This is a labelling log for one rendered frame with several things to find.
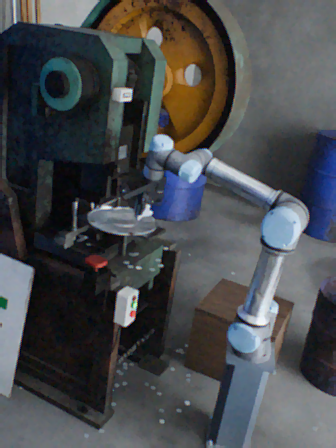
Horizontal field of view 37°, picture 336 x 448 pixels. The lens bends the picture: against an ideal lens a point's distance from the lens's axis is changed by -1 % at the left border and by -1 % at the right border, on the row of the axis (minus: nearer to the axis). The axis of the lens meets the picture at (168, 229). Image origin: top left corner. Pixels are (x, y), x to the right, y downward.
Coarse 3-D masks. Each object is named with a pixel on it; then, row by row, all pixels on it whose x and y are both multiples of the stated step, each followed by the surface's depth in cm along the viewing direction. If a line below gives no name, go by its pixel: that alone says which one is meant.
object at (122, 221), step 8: (96, 208) 217; (104, 208) 220; (112, 208) 221; (120, 208) 223; (128, 208) 224; (88, 216) 209; (96, 216) 211; (104, 216) 212; (112, 216) 212; (120, 216) 213; (128, 216) 214; (144, 216) 218; (152, 216) 218; (96, 224) 203; (104, 224) 204; (112, 224) 205; (120, 224) 205; (128, 224) 206; (136, 224) 209; (144, 224) 210; (152, 224) 212; (112, 232) 197; (120, 232) 199; (128, 232) 200; (136, 232) 201; (144, 232) 202
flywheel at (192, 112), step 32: (128, 0) 217; (160, 0) 210; (192, 0) 209; (128, 32) 225; (192, 32) 211; (224, 32) 209; (192, 64) 218; (224, 64) 205; (192, 96) 220; (224, 96) 209; (160, 128) 232; (192, 128) 224
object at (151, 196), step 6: (150, 180) 178; (162, 180) 181; (150, 186) 182; (156, 186) 183; (162, 186) 183; (144, 192) 182; (150, 192) 183; (156, 192) 184; (162, 192) 185; (138, 198) 187; (144, 198) 182; (150, 198) 184; (156, 198) 185; (162, 198) 185; (150, 204) 187; (156, 204) 186
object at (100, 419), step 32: (0, 192) 202; (0, 224) 207; (32, 256) 205; (32, 288) 210; (64, 288) 201; (32, 320) 217; (64, 320) 208; (96, 320) 198; (32, 352) 223; (64, 352) 213; (96, 352) 203; (32, 384) 221; (64, 384) 217; (96, 384) 208; (96, 416) 209
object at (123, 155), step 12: (132, 132) 203; (120, 156) 201; (84, 168) 203; (120, 168) 204; (84, 180) 205; (96, 180) 202; (108, 180) 199; (120, 180) 201; (96, 192) 203; (108, 192) 202
